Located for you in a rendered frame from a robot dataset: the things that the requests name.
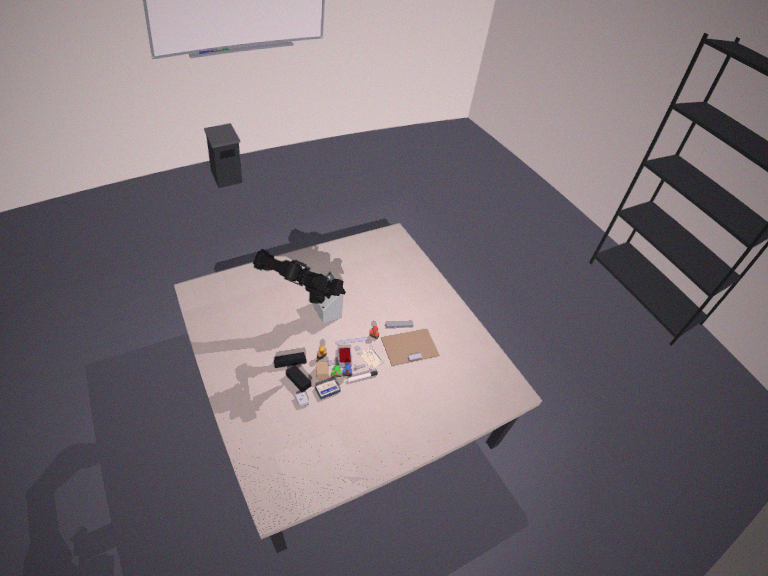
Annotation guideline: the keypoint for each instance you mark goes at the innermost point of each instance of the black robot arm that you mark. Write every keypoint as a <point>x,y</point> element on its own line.
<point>292,271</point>

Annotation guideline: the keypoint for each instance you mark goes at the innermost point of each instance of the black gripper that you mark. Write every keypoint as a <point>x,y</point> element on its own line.
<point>335,288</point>

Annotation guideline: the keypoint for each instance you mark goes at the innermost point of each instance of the white rounded cylinder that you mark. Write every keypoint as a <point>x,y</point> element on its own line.
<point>373,373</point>

